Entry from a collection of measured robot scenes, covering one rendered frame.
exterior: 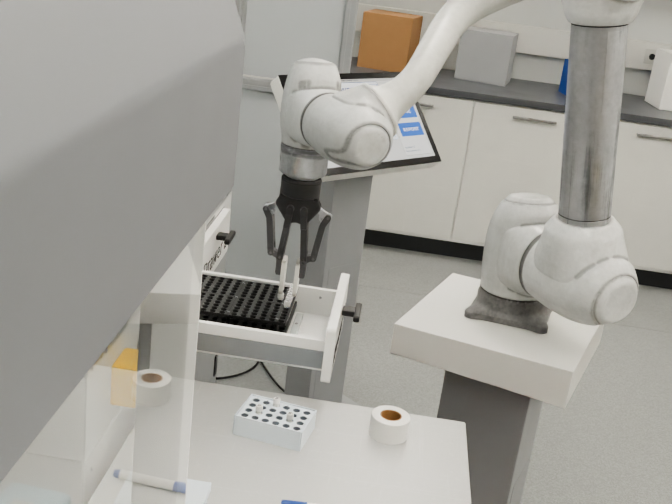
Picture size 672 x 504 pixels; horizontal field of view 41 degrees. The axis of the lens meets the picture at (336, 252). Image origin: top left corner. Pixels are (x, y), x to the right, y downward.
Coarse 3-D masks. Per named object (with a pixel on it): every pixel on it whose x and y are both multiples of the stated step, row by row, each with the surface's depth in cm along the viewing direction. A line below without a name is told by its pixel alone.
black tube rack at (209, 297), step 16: (208, 288) 179; (224, 288) 179; (240, 288) 180; (256, 288) 181; (272, 288) 182; (288, 288) 183; (208, 304) 172; (224, 304) 172; (240, 304) 173; (256, 304) 174; (272, 304) 174; (208, 320) 171; (224, 320) 173; (240, 320) 173; (256, 320) 167; (272, 320) 169; (288, 320) 175
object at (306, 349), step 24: (312, 288) 186; (312, 312) 188; (216, 336) 165; (240, 336) 165; (264, 336) 164; (288, 336) 164; (312, 336) 178; (264, 360) 166; (288, 360) 165; (312, 360) 165
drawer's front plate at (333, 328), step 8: (344, 280) 183; (344, 288) 179; (336, 296) 175; (344, 296) 176; (336, 304) 171; (344, 304) 182; (336, 312) 168; (336, 320) 164; (328, 328) 161; (336, 328) 161; (328, 336) 161; (336, 336) 165; (328, 344) 161; (328, 352) 162; (328, 360) 162; (328, 368) 163; (328, 376) 163
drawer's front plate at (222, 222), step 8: (224, 208) 218; (224, 216) 212; (216, 224) 206; (224, 224) 213; (208, 232) 200; (216, 232) 204; (224, 232) 215; (208, 240) 197; (216, 240) 206; (208, 248) 198; (216, 248) 207; (208, 256) 199; (216, 264) 210
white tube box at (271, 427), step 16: (256, 400) 161; (272, 400) 161; (240, 416) 154; (256, 416) 155; (272, 416) 156; (304, 416) 157; (240, 432) 155; (256, 432) 154; (272, 432) 153; (288, 432) 152; (304, 432) 153; (288, 448) 153
